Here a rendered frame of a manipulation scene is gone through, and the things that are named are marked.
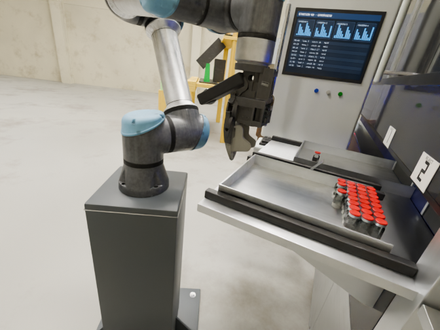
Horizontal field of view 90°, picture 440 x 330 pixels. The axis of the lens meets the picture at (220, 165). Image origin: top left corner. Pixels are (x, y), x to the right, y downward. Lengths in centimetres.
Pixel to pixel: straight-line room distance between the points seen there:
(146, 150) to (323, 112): 102
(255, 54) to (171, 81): 36
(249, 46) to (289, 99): 93
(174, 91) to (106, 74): 920
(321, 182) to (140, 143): 53
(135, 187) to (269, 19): 52
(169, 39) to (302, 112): 85
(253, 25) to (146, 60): 895
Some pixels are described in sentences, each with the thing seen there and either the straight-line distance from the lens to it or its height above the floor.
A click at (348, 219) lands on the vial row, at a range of 52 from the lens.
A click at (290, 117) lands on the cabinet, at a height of 95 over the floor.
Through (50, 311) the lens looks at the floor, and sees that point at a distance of 151.
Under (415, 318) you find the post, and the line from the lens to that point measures 51.
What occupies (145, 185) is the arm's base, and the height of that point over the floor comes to 83.
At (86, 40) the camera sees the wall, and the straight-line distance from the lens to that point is 1014.
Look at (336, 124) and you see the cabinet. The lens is 140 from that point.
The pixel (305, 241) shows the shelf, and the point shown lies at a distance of 47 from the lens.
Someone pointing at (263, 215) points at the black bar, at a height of 89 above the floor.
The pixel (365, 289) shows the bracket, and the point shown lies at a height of 77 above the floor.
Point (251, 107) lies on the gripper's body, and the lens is 45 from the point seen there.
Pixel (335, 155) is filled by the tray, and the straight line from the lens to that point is 104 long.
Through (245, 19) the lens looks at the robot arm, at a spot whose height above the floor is 124.
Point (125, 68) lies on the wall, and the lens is 962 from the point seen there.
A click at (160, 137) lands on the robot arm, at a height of 96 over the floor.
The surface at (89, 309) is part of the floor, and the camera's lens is 145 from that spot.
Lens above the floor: 116
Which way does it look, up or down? 23 degrees down
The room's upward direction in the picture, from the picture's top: 7 degrees clockwise
